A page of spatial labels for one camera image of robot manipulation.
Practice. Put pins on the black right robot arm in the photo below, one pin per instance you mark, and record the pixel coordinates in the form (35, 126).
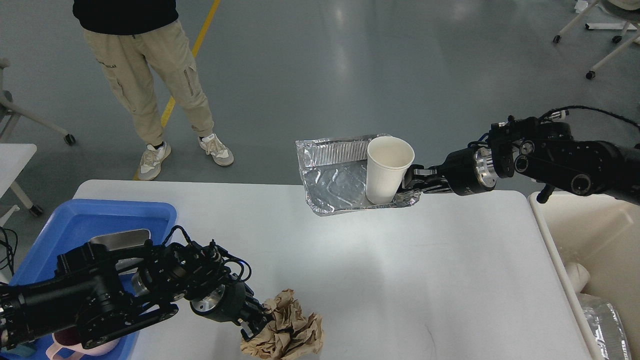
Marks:
(541, 148)

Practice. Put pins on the white paper cup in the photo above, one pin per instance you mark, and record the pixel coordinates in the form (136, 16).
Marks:
(388, 159)

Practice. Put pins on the white side table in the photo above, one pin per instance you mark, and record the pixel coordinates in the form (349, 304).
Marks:
(13, 159)

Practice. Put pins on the aluminium foil tray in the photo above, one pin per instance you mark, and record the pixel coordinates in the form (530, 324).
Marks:
(333, 172)

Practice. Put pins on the pink ribbed mug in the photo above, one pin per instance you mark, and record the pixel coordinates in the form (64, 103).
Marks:
(77, 352)

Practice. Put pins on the stainless steel rectangular dish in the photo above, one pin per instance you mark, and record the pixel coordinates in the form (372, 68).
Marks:
(123, 240)

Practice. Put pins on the beige plastic bin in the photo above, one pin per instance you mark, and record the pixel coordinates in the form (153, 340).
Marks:
(602, 234)

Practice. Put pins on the brown paper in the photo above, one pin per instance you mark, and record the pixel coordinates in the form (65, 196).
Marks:
(290, 334)

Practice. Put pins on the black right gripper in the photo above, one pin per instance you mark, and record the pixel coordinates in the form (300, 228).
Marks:
(465, 172)

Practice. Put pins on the crumpled white cup in bin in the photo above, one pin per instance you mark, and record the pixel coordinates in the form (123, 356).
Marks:
(578, 275)

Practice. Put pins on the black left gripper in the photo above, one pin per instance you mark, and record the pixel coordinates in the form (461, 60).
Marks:
(233, 303)

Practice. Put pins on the blue plastic tray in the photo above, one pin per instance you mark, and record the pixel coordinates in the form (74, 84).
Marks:
(73, 224)

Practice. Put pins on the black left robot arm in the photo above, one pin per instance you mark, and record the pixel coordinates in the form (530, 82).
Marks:
(106, 294)

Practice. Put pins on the white chair base left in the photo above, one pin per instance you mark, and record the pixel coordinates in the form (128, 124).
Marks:
(14, 112)

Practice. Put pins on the person in beige trousers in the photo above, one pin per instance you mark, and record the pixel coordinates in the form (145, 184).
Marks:
(131, 40)

